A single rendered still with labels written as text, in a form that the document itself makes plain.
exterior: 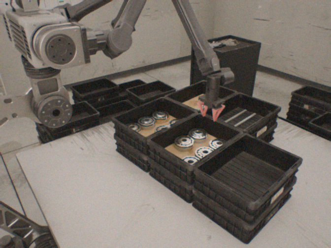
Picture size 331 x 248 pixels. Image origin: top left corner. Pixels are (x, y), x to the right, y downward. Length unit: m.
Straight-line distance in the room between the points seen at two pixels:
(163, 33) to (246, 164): 3.86
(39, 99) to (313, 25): 4.00
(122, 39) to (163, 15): 3.99
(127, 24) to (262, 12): 4.18
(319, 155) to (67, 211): 1.39
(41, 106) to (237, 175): 0.89
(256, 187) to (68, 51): 0.92
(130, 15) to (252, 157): 0.88
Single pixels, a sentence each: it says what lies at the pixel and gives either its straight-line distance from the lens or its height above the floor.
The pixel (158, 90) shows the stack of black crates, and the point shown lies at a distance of 2.97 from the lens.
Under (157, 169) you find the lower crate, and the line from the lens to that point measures 1.43.
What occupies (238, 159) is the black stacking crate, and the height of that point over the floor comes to 0.83.
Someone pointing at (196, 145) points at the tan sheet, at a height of 0.83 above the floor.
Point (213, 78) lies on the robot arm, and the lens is 1.20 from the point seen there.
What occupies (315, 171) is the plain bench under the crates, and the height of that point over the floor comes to 0.70.
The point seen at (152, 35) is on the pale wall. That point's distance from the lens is 4.91.
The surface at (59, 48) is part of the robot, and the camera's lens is 0.94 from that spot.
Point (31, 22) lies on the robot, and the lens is 1.00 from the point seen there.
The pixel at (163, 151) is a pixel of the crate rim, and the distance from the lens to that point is 1.30.
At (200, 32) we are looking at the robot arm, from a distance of 1.22.
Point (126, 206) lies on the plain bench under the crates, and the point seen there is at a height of 0.70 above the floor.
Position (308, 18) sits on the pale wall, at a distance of 4.68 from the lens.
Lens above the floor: 1.69
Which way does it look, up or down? 30 degrees down
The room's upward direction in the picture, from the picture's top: straight up
